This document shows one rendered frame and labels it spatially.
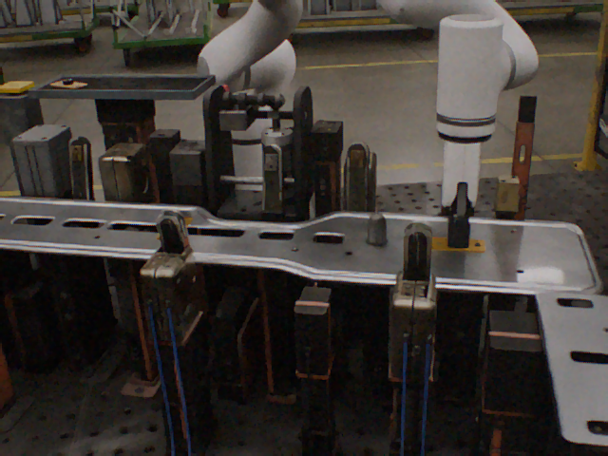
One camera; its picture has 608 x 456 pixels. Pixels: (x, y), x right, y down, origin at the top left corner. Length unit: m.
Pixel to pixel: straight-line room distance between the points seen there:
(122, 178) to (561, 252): 0.78
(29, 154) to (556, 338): 0.98
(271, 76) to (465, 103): 0.73
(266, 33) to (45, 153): 0.49
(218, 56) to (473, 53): 0.73
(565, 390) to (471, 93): 0.40
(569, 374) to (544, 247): 0.31
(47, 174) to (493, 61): 0.85
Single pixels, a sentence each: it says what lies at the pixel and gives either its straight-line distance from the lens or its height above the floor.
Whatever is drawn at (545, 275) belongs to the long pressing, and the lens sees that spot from 1.02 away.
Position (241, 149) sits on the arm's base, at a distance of 1.62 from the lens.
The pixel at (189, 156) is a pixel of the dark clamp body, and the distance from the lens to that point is 1.27.
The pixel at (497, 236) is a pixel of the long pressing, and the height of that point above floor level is 1.00.
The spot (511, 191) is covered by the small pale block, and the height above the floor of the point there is 1.05.
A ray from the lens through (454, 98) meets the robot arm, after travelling 0.95.
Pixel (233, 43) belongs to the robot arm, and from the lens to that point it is 1.49.
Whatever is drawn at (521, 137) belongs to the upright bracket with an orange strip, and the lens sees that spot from 1.17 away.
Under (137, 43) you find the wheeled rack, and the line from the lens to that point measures 7.29.
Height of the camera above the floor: 1.49
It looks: 26 degrees down
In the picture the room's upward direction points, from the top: 3 degrees counter-clockwise
